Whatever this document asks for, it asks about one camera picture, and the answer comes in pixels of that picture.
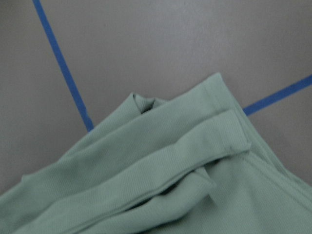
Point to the green long sleeve shirt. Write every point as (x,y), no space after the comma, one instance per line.
(191,165)

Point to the brown paper table cover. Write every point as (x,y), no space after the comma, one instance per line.
(157,48)

